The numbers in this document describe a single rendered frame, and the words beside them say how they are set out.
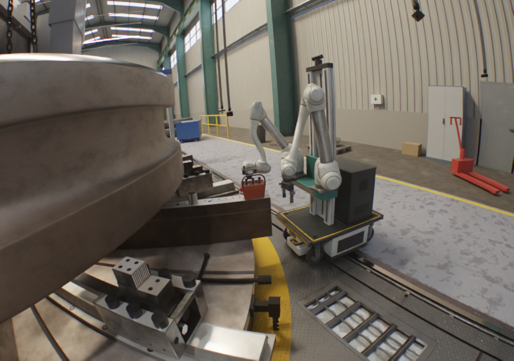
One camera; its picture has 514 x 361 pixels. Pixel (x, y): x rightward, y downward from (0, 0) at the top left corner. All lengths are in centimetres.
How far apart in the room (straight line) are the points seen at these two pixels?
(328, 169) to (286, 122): 932
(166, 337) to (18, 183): 85
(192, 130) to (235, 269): 996
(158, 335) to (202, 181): 222
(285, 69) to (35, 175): 1064
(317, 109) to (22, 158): 166
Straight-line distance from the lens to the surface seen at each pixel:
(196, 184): 296
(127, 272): 112
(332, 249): 227
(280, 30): 1143
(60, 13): 630
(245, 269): 183
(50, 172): 118
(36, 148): 116
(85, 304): 171
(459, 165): 562
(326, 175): 171
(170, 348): 113
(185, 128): 1145
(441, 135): 683
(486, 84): 705
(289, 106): 1105
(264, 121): 246
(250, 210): 205
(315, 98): 161
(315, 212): 253
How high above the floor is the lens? 145
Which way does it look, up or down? 15 degrees down
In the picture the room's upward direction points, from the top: 4 degrees counter-clockwise
